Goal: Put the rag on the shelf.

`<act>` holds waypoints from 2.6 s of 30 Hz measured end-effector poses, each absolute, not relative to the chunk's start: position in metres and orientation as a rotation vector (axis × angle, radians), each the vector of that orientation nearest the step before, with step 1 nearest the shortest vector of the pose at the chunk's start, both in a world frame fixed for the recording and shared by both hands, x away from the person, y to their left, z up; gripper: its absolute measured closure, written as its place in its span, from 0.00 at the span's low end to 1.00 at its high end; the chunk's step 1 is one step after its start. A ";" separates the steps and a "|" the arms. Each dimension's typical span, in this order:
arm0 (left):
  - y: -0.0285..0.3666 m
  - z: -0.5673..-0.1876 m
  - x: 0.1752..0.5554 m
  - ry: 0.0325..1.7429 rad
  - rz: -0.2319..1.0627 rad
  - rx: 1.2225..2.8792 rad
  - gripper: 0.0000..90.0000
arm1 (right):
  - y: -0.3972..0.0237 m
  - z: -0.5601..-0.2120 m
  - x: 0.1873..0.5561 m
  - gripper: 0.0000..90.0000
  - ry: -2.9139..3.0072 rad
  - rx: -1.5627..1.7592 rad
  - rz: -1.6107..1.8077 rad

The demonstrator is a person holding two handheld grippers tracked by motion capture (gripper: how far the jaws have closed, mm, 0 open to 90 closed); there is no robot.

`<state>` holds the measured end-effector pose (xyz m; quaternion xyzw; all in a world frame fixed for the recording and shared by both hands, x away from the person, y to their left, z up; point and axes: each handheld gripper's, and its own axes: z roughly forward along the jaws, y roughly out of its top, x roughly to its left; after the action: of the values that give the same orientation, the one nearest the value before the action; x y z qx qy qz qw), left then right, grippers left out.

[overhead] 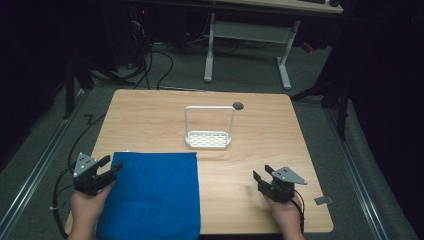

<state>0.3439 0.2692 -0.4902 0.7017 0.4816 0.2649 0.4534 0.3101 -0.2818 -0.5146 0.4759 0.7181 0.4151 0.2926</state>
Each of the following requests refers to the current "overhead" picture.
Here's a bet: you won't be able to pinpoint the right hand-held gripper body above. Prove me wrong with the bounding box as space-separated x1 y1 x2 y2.
262 166 308 204

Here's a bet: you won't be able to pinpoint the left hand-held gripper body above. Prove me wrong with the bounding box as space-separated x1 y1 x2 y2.
72 152 113 197

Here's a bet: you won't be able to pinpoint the person's right hand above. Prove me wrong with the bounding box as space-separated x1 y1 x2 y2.
264 194 305 233

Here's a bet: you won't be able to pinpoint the person's left hand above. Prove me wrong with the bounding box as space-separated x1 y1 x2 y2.
68 182 114 232

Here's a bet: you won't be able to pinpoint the grey tape piece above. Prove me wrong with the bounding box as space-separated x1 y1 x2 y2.
314 195 334 206

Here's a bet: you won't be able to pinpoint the blue towel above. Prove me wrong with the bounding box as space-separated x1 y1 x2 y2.
95 151 202 240

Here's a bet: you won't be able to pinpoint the black metal stand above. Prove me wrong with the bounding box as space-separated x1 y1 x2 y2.
290 66 353 142
61 56 136 120

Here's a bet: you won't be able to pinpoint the white desk with metal legs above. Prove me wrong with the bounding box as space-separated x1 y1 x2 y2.
203 0 344 91

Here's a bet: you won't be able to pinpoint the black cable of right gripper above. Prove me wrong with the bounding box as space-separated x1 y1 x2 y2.
293 193 306 234

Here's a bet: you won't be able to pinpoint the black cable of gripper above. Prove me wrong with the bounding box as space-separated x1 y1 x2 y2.
51 113 108 240
293 193 306 234

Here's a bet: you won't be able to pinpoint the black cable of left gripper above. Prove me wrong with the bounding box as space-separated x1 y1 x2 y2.
51 113 108 240

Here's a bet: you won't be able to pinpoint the metal floor rail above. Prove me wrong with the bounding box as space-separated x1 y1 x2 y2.
0 89 86 234
324 107 389 240

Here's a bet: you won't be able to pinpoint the white rack with handle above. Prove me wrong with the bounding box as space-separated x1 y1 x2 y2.
183 105 237 150

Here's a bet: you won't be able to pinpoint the black floor cables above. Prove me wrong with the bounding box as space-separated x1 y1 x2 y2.
114 19 176 91

